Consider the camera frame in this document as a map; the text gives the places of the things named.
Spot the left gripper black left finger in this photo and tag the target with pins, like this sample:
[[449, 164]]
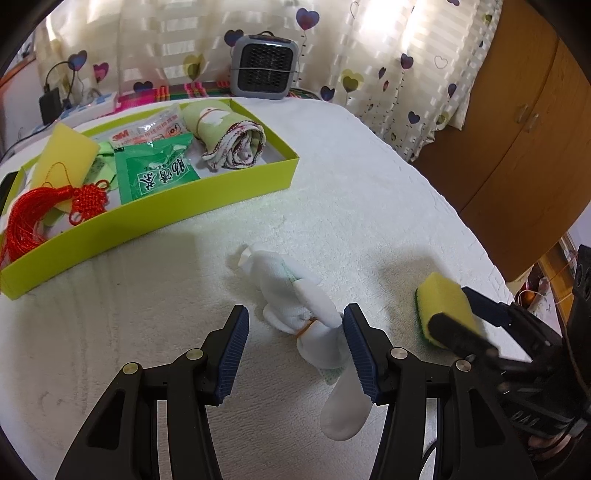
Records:
[[118, 440]]

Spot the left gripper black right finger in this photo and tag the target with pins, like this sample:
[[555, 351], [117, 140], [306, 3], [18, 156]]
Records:
[[474, 438]]

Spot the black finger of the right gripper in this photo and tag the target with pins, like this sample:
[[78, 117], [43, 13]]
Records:
[[534, 336], [470, 346]]

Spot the yellow green scouring sponge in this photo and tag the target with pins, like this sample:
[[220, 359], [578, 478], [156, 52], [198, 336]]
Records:
[[439, 294]]

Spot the red tassel chinese knot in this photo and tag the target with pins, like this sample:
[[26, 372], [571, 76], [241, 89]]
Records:
[[23, 232]]

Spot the green tea sachet packet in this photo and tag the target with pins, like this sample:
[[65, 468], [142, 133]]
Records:
[[149, 168]]

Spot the green towel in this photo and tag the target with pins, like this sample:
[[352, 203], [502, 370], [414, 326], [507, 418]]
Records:
[[231, 140]]

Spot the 3M clear plastic packet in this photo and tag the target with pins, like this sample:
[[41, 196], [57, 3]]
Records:
[[164, 124]]

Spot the brown wooden cabinet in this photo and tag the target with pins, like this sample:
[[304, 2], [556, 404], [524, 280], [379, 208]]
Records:
[[518, 173]]

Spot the lime green shallow box tray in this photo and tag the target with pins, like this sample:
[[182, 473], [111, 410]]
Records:
[[68, 245]]

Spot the cream heart pattern curtain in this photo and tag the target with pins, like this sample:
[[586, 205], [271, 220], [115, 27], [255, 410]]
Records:
[[404, 68]]

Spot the black smartphone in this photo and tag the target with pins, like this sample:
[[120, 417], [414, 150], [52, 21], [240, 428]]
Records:
[[5, 188]]

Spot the grey portable heater fan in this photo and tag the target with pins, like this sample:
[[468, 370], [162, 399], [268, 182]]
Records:
[[263, 66]]

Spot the white blue power strip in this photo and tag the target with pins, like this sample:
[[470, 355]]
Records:
[[100, 106]]

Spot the black power adapter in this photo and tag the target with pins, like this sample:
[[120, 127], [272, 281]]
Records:
[[50, 104]]

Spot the pink plaid cloth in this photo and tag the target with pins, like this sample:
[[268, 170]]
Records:
[[179, 92]]

